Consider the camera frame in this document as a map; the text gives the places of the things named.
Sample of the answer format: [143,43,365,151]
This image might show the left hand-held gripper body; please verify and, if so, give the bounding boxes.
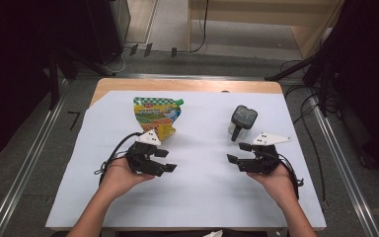
[124,129,166,178]

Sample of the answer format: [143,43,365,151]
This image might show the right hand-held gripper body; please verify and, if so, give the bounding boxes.
[238,131,293,176]

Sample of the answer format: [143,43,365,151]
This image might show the clear jar with dark lid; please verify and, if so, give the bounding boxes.
[227,105,259,143]

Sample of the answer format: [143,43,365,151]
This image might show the green yellow spouted pouch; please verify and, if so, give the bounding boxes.
[132,96,185,142]

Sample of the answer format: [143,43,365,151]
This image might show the person's left hand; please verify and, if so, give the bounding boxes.
[100,157,155,200]

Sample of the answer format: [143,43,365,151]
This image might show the person's right hand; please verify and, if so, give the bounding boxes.
[247,164,299,209]

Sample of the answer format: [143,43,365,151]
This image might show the white paper sheet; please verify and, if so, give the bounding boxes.
[44,90,328,230]

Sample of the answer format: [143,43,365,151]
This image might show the wooden table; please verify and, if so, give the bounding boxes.
[48,77,327,232]

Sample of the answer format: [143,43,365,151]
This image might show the white crumpled paper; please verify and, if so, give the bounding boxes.
[201,229,224,237]

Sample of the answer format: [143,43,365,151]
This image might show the black tripod stand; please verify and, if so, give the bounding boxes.
[265,53,331,117]

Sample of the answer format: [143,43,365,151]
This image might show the black metal stand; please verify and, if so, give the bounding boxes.
[46,48,61,111]

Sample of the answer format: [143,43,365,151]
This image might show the black curtain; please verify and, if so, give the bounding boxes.
[0,0,90,167]
[322,0,379,179]

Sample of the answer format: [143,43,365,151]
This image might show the light wooden cabinet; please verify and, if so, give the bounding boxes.
[187,0,343,59]

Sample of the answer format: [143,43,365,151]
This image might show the black cabinet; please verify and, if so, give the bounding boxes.
[85,0,131,66]

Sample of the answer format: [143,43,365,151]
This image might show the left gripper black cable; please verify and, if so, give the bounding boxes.
[93,131,143,187]

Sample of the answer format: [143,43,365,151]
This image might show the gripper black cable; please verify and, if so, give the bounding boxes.
[93,131,143,187]
[277,152,305,200]

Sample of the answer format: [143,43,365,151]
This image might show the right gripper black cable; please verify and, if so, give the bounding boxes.
[277,152,305,200]

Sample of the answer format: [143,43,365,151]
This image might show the thin black floor cable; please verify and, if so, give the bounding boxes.
[284,83,328,202]

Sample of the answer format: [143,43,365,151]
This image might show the long metal floor rail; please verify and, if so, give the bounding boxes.
[0,78,70,237]
[308,93,379,237]

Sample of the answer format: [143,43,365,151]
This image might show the white floor cable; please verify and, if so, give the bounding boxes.
[107,47,128,74]

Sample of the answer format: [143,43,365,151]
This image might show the hanging black cable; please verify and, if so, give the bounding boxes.
[190,0,210,54]

